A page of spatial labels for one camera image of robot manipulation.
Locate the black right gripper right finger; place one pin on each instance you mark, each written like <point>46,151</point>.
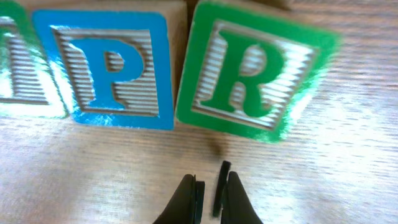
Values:
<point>231,203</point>

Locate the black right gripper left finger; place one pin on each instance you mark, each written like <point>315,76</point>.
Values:
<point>186,204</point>

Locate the green R block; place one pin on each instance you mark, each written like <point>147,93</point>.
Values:
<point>250,69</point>

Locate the blue P letter block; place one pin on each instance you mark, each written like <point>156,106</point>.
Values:
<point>116,63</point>

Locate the green V letter block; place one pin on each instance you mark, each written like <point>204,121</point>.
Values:
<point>28,87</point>

